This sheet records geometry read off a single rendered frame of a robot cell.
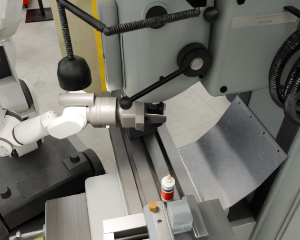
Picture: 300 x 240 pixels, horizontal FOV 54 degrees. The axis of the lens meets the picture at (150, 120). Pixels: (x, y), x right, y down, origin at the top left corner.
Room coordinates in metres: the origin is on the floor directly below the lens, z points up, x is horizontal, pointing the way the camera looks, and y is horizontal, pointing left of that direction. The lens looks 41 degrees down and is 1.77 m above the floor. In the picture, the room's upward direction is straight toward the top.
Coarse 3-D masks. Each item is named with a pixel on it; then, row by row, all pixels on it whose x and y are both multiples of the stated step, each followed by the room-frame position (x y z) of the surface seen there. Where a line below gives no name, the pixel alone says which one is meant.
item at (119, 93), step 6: (114, 90) 0.97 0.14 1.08; (120, 90) 0.89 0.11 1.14; (114, 96) 0.98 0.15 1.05; (120, 96) 0.90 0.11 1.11; (144, 126) 0.85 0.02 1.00; (150, 126) 0.86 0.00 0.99; (126, 132) 0.86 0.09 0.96; (132, 132) 0.83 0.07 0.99; (138, 132) 0.84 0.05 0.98; (144, 132) 0.85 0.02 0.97; (150, 132) 0.86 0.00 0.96; (132, 138) 0.83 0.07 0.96
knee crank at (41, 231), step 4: (44, 224) 0.69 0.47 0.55; (44, 228) 0.67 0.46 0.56; (16, 232) 0.65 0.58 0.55; (20, 232) 0.65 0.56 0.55; (28, 232) 0.66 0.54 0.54; (32, 232) 0.66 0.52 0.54; (36, 232) 0.66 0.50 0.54; (40, 232) 0.66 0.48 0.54; (44, 232) 0.65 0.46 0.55; (12, 236) 0.64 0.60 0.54; (16, 236) 0.63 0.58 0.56; (20, 236) 0.64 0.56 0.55; (24, 236) 0.64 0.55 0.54; (28, 236) 0.64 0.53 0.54; (32, 236) 0.65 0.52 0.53; (44, 236) 0.65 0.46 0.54
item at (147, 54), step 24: (120, 0) 0.58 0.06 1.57; (144, 0) 0.55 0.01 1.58; (168, 0) 0.56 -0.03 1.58; (168, 24) 0.56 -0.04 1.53; (192, 24) 0.57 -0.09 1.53; (120, 48) 0.61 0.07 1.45; (144, 48) 0.55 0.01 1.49; (168, 48) 0.56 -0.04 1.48; (144, 72) 0.55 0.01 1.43; (168, 72) 0.56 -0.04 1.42; (144, 96) 0.56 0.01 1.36; (168, 96) 0.58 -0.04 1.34
